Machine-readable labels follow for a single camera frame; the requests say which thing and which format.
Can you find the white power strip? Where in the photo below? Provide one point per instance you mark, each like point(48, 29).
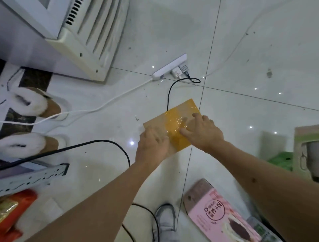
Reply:
point(167, 68)

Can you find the person's right hand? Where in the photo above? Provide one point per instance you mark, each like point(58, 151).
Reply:
point(204, 134)

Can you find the small white paper scrap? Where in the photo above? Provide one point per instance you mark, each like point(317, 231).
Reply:
point(51, 208)

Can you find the pink green bottle box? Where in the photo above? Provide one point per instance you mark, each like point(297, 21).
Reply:
point(302, 139)

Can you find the person's left hand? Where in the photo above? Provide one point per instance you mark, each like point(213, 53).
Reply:
point(152, 149)

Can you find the person's right forearm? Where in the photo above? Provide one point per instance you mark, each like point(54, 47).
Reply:
point(274, 189)

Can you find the dark red snack bag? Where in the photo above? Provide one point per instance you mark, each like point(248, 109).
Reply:
point(10, 235)

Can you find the grey metal shelves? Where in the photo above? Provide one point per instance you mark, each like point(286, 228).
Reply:
point(30, 178)

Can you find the white display fridge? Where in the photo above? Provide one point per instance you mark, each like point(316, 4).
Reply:
point(25, 45)

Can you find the white coconut water box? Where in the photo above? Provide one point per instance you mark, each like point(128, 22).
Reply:
point(264, 230)

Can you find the pink labelled box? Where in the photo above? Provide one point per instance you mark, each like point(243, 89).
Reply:
point(211, 217)

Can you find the red yellow snack bag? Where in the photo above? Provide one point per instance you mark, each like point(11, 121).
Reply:
point(15, 204)

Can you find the person's grey shoe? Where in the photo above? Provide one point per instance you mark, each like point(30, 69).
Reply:
point(165, 219)

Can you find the small yellow-taped cardboard box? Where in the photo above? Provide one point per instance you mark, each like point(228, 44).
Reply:
point(174, 119)

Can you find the person's left forearm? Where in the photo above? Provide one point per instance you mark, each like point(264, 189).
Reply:
point(94, 212)

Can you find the person's grey trousers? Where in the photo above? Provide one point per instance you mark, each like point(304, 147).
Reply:
point(169, 236)

